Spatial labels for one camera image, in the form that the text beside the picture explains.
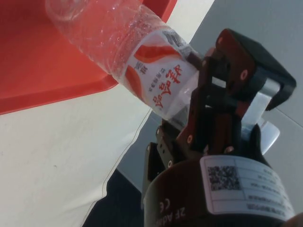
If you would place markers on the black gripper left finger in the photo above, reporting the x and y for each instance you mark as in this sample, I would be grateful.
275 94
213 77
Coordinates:
170 146

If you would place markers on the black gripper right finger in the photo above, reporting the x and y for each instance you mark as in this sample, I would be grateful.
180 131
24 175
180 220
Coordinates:
227 78

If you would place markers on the clear plastic bottle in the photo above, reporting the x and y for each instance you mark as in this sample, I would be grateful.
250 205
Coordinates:
132 49

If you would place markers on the red plastic tray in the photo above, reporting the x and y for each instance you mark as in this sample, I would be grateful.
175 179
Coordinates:
35 71

